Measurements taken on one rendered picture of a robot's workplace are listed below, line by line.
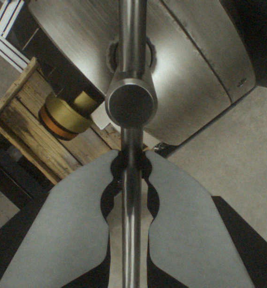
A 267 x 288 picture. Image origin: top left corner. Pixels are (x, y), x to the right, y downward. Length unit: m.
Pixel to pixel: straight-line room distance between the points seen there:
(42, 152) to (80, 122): 0.35
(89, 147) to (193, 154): 1.02
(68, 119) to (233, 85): 0.23
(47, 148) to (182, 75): 0.53
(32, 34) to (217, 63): 0.19
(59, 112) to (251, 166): 1.42
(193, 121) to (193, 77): 0.06
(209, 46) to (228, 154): 1.38
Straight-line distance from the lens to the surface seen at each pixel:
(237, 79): 0.27
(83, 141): 0.63
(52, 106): 0.37
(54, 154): 0.68
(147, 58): 0.21
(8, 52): 1.51
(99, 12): 0.22
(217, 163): 1.59
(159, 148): 0.92
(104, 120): 0.37
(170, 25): 0.21
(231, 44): 0.23
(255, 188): 1.73
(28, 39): 0.28
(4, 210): 0.75
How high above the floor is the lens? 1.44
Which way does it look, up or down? 69 degrees down
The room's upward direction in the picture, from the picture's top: 152 degrees counter-clockwise
